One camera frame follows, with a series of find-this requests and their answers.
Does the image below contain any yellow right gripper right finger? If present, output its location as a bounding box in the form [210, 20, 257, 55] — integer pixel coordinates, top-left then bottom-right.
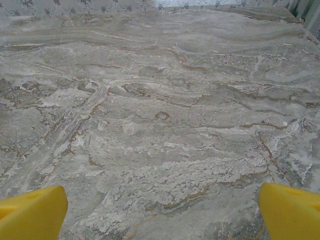
[258, 182, 320, 240]

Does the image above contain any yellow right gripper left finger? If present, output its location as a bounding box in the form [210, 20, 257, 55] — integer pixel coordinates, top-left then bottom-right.
[0, 185, 69, 240]

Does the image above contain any aluminium frame post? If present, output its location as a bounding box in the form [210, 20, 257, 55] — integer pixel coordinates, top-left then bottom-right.
[287, 0, 320, 35]

